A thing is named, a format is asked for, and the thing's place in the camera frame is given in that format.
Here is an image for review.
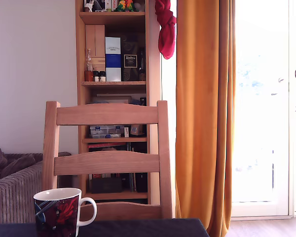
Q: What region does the tall wooden bookshelf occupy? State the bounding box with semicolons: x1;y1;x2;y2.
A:
75;0;162;205

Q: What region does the black storage box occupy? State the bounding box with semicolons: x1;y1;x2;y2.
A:
90;177;123;194

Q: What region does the red knotted cloth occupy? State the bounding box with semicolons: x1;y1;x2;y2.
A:
154;0;177;60

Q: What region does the dark tablecloth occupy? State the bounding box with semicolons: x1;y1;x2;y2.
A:
0;218;210;237

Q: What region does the green parrot plush toy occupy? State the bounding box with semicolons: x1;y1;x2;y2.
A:
114;0;135;12

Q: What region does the light wooden box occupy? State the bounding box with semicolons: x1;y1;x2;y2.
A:
85;24;106;72

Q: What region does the grey corduroy sofa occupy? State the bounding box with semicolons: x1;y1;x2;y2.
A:
0;152;72;225

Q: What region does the orange curtain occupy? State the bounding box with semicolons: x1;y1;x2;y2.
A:
175;0;236;237

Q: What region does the white and blue bottle box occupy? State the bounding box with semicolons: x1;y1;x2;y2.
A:
105;37;122;82

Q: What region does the wooden ladder-back chair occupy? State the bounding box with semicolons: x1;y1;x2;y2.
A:
41;100;173;220

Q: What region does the red patterned coffee cup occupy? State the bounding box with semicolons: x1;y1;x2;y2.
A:
33;188;98;237

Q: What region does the clear plastic parts box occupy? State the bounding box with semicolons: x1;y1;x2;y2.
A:
89;125;125;135

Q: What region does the dark bottle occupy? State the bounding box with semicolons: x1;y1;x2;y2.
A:
139;50;146;81

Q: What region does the clear glass bottle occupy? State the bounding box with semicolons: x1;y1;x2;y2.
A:
85;49;93;72

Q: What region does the black swirl bottle box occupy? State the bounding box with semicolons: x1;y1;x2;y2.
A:
121;34;140;81

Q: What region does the flat clear plastic box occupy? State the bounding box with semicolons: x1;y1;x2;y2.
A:
90;134;121;139

